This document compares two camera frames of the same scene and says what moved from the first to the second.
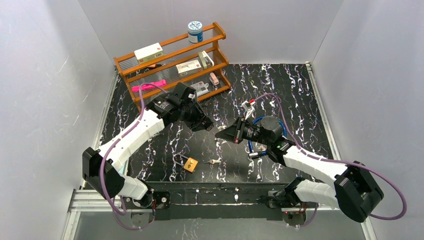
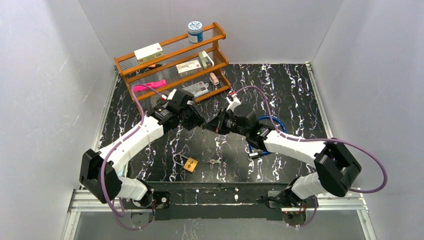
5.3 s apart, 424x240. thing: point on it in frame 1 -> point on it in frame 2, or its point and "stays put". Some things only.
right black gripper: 238,130 -> 218,122
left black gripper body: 197,117 stays put
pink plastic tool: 159,83 stays put
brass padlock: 190,164 stays put
